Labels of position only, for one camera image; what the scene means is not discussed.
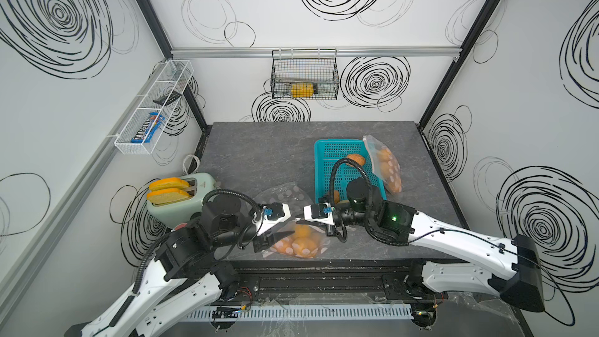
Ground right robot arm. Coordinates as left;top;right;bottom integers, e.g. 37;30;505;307
318;179;545;313

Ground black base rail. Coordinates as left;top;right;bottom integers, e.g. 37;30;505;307
232;258;446;303

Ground potato bagged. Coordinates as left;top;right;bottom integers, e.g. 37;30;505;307
273;238;295;256
377;148;402;193

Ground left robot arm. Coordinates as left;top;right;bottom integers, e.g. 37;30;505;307
65;189;292;336

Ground mint green toaster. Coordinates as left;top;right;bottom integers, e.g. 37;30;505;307
146;173;218;228

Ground potato top right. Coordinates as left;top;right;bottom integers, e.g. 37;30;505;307
346;154;366;167

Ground clear zipper bag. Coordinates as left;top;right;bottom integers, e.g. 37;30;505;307
259;221;332;259
363;135;402;194
254;182;313;216

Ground yellow item in basket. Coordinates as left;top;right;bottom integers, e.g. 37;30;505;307
290;83;316;98

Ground black remote control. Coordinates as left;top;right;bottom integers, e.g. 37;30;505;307
153;91;182;107

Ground black wire wall basket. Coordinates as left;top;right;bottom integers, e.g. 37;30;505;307
270;48;340;101

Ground potato centre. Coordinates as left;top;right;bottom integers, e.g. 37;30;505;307
293;237;321;258

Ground lower toast slice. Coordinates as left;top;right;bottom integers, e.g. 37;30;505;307
147;189;192;205

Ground toast slice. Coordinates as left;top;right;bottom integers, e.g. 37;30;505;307
147;189;192;205
148;177;190;192

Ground white slotted cable duct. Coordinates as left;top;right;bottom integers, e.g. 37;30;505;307
183;304;413;322

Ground white toaster cable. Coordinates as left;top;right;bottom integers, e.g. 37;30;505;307
181;154;201;175

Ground white wire shelf basket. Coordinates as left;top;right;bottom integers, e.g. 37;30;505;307
114;59;193;155

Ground teal plastic basket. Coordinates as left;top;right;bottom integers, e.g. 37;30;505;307
314;139;387;200

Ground potato large middle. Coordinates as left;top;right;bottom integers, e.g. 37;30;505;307
293;225;313;240

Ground blue candy packet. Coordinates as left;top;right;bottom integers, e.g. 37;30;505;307
130;112;164;144

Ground upper toast slice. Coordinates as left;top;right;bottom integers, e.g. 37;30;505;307
148;177;190;192

